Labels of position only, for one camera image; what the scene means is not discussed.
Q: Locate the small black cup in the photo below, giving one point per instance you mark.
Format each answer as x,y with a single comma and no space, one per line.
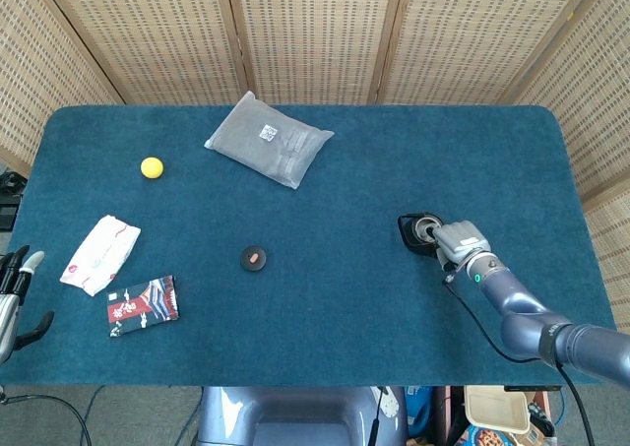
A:
407,232

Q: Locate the blue-grey robot torso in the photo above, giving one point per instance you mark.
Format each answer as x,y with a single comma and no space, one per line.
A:
300,416

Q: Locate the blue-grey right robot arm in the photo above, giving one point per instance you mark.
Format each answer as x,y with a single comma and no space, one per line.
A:
566,337

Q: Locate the beige takeaway container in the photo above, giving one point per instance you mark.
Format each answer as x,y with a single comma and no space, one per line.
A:
497,409

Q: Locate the grey plastic pouch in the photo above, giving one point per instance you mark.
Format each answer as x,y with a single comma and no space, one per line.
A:
270,138

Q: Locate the blue table cloth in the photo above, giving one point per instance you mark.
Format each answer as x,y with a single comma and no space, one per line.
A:
320,318

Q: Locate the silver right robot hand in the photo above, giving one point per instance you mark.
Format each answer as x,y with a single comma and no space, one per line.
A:
460,241

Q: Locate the small black round disc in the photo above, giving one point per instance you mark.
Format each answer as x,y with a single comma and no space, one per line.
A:
254,259

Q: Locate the black equipment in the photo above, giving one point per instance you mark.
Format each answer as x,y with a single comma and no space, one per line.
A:
10,200

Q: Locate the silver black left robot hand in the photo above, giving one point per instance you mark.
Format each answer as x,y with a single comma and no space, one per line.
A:
7,318

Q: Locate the red blue printed box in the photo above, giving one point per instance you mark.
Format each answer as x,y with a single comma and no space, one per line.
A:
143,305

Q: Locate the woven wooden folding screen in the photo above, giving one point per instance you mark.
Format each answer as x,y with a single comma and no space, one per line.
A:
315,32

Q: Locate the cookie box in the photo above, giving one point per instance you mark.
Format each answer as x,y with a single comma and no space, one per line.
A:
485,438

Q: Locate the blue package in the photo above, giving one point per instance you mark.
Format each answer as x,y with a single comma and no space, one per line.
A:
418,409

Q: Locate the white tissue pack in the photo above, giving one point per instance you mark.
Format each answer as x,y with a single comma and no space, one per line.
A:
98,256

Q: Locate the yellow ball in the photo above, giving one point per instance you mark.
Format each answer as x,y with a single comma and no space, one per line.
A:
152,168

